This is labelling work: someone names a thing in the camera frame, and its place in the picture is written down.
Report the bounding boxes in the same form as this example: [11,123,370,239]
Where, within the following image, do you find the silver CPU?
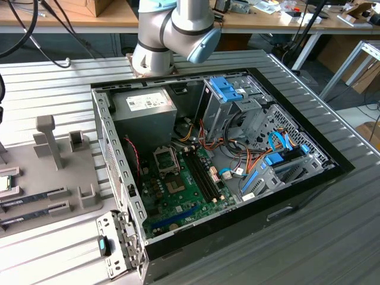
[0,175,12,194]

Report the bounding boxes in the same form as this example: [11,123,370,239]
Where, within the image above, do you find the CPU socket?
[164,177,187,197]

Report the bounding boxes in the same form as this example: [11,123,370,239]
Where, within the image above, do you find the black RAM slot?
[185,150,217,201]
[189,148,221,200]
[181,150,214,202]
[192,147,226,198]

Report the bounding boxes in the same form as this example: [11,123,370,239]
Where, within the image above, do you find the metal socket cover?
[152,145,181,178]

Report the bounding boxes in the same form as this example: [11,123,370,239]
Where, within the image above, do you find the grey metal drive cage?
[194,75,273,143]

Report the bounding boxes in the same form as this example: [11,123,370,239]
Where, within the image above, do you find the grey power supply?
[110,87,178,158]

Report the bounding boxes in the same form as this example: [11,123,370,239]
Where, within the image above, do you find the black case fan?
[120,135,143,186]

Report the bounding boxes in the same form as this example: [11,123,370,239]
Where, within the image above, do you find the blue disk carrier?
[208,76,248,102]

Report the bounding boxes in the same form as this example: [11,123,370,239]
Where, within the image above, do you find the green motherboard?
[138,144,238,240]

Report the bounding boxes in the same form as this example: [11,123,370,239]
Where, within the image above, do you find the blue expansion slot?
[151,204,200,230]

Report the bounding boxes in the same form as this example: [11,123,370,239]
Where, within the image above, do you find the grey metal disk bay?
[239,145,338,203]

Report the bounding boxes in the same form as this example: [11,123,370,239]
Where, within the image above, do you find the blue plastic bay latch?
[263,153,290,166]

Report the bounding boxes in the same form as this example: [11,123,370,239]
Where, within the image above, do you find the black PC case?
[90,67,356,281]

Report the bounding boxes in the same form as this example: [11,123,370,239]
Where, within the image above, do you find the grey metal device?
[215,0,252,14]

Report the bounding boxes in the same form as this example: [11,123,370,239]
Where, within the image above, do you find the grey parts rack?
[0,115,105,238]

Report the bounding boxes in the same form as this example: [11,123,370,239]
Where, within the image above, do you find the brown cardboard box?
[49,0,114,18]
[354,120,380,149]

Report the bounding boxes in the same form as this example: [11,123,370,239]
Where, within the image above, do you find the dark RAM stick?
[0,191,50,208]
[0,209,50,229]

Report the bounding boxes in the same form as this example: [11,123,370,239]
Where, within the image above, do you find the wooden desk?
[0,0,380,35]

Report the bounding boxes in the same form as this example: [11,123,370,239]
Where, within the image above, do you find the open cardboard box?
[341,1,380,27]

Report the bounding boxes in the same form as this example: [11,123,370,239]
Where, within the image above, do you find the yellow black power wires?
[173,123,197,144]

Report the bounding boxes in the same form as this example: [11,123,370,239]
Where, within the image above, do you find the red orange power wires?
[199,118,227,152]

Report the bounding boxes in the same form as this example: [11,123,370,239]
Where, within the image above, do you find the thick black cables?
[224,114,253,155]

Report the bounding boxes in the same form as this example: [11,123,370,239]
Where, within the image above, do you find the light blue SATA cable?
[218,167,249,179]
[268,129,297,153]

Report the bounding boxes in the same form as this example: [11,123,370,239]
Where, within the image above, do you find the coloured power wire bundle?
[231,147,270,179]

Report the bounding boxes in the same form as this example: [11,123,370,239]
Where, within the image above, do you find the silver expansion slot bracket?
[94,209,147,280]

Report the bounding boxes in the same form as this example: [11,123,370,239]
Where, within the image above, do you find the black teal bracket latch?
[97,235,113,258]

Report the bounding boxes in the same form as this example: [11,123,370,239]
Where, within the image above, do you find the aluminium frame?
[319,40,380,103]

